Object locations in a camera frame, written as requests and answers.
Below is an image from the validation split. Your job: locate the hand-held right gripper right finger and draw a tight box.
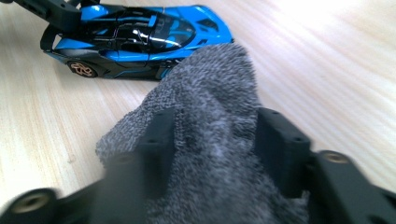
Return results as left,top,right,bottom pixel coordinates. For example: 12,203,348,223
254,106,313,200

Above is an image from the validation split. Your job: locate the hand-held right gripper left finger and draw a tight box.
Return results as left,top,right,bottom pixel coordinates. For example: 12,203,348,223
136,106,177,200

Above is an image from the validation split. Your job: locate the grey fluffy cloth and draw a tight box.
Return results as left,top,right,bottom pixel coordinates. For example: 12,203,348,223
94,42,311,224

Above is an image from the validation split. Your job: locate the blue and black toy car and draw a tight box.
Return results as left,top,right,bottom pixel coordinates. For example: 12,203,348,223
39,3,235,81

